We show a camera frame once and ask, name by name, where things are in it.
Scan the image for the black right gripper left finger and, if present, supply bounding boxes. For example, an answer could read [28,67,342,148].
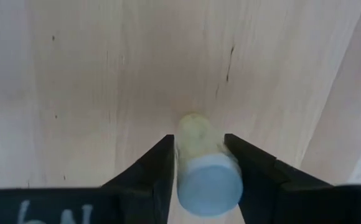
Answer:
[101,134,176,224]

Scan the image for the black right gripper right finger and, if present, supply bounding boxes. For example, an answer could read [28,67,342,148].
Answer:
[225,133,335,224]

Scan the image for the beige box with cups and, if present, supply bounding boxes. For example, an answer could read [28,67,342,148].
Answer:
[0,0,361,224]

